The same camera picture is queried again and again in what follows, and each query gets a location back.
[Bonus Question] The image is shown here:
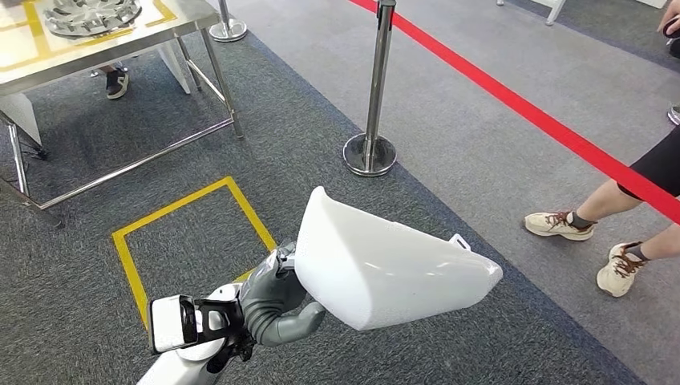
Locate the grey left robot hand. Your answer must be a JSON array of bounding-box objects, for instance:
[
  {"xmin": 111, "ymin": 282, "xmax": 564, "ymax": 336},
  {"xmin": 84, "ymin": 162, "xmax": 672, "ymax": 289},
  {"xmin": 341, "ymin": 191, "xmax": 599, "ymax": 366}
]
[{"xmin": 239, "ymin": 241, "xmax": 328, "ymax": 349}]

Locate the white plastic mirror cover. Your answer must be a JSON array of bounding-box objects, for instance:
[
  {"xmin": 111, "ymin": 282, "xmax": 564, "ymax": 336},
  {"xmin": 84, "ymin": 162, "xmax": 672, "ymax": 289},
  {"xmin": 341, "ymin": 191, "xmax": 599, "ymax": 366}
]
[{"xmin": 293, "ymin": 185, "xmax": 504, "ymax": 332}]

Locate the stainless steel workbench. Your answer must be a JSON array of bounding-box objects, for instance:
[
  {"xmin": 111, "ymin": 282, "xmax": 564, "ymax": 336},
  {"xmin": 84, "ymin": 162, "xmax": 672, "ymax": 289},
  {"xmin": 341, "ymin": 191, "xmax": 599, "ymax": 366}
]
[{"xmin": 0, "ymin": 0, "xmax": 245, "ymax": 229}]

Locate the white desk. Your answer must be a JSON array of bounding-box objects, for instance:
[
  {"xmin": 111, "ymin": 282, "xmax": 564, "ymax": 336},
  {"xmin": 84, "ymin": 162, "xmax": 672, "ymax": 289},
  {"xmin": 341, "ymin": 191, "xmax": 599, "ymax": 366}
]
[{"xmin": 0, "ymin": 41, "xmax": 193, "ymax": 145}]

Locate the person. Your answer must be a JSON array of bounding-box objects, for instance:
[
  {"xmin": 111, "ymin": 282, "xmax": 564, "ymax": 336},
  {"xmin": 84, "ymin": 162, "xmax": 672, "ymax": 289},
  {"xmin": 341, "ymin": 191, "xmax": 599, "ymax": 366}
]
[
  {"xmin": 658, "ymin": 0, "xmax": 680, "ymax": 127},
  {"xmin": 523, "ymin": 124, "xmax": 680, "ymax": 298},
  {"xmin": 104, "ymin": 63, "xmax": 131, "ymax": 101}
]

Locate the red barrier belt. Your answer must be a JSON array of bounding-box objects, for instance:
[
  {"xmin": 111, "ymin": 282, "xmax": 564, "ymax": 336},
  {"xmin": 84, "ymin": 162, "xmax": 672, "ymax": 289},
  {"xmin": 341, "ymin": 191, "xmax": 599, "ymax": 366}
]
[{"xmin": 347, "ymin": 0, "xmax": 680, "ymax": 225}]

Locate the grey wheel hubcap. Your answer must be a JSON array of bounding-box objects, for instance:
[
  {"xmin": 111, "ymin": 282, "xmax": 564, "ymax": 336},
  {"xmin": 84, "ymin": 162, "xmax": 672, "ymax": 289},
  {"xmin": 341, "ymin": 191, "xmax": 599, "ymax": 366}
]
[{"xmin": 43, "ymin": 0, "xmax": 144, "ymax": 39}]

